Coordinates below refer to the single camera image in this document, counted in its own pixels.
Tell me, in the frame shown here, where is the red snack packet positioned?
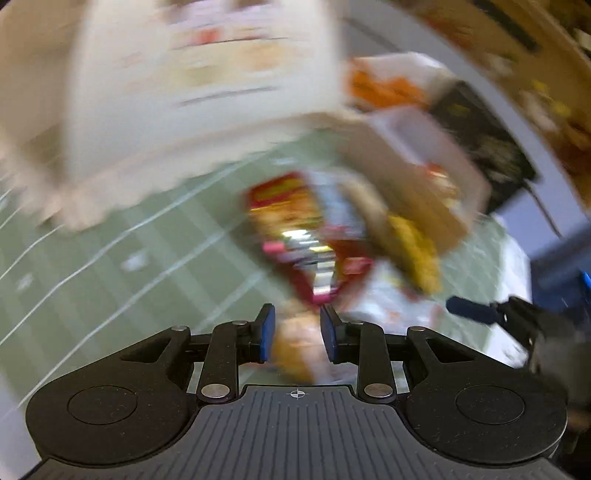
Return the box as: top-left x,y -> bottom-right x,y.
246,172 -> 376,306

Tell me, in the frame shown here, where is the pink storage box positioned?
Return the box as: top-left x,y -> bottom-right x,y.
330,105 -> 494,257

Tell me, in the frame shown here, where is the wooden shelf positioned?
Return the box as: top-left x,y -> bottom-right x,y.
406,0 -> 591,190

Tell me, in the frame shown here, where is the orange snack packet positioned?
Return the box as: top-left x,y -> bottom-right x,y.
345,56 -> 431,112

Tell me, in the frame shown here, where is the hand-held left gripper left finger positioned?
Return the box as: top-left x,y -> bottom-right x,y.
121,303 -> 277,403

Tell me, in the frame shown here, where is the tan snack packet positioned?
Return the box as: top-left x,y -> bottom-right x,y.
272,311 -> 334,385

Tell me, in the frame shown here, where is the white printed snack packet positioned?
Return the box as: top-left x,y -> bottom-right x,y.
339,261 -> 465,335

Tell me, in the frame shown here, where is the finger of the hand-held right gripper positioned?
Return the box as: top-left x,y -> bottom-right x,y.
445,296 -> 506,325

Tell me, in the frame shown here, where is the yellow snack packet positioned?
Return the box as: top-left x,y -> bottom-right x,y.
387,213 -> 443,296

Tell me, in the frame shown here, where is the black snack packet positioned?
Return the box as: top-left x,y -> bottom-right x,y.
428,82 -> 540,214

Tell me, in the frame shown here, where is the green and white grid tablecloth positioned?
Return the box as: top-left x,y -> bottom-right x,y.
0,131 -> 533,416

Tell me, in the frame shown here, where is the white cat print box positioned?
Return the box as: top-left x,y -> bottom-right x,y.
58,0 -> 354,224

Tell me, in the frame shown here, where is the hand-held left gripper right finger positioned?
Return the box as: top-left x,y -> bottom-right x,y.
320,303 -> 468,403

